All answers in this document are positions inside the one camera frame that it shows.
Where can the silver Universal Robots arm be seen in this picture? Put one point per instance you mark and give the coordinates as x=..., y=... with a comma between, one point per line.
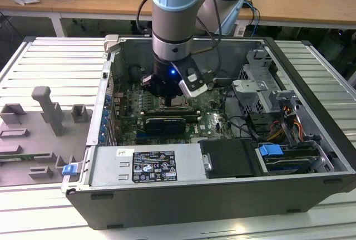
x=172, y=28

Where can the black RAM slot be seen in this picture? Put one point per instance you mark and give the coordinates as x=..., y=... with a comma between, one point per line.
x=192, y=117
x=180, y=110
x=180, y=114

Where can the CPU socket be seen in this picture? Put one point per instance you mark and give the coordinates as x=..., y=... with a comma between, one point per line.
x=191, y=107

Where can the blue expansion slot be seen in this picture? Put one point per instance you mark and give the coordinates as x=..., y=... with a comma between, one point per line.
x=142, y=133

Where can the black cylindrical component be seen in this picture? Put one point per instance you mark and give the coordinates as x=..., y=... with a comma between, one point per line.
x=135, y=73

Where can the black graphics card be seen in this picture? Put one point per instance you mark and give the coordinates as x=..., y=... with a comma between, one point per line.
x=164, y=126

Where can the blue card retention clip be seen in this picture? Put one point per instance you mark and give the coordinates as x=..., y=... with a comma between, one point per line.
x=103, y=130
x=101, y=139
x=106, y=100
x=105, y=117

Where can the green motherboard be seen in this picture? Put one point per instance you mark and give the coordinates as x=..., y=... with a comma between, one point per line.
x=214, y=123

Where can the grey plastic case latch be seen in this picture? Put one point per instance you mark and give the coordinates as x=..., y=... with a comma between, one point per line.
x=111, y=42

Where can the grey metal drive cage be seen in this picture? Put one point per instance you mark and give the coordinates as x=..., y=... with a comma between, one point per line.
x=250, y=89

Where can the black plastic shroud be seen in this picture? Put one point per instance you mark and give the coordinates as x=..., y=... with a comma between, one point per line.
x=228, y=157

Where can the silver power supply with label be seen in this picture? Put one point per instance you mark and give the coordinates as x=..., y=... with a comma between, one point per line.
x=111, y=167

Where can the wooden desk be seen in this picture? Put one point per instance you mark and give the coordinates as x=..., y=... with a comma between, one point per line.
x=27, y=7
x=97, y=0

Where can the hard disk in blue carrier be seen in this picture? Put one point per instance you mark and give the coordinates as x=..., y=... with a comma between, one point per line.
x=268, y=150

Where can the black grey PC case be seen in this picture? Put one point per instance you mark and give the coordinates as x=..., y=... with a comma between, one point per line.
x=194, y=206

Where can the blue plastic case latch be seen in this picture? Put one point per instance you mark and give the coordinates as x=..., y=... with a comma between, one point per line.
x=69, y=170

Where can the grey parts rack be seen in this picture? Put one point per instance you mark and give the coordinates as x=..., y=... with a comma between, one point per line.
x=33, y=139

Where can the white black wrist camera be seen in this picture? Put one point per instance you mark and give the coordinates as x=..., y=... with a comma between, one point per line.
x=192, y=91

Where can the grey disk bay frame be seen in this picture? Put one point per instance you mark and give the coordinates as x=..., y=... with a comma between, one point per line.
x=289, y=96

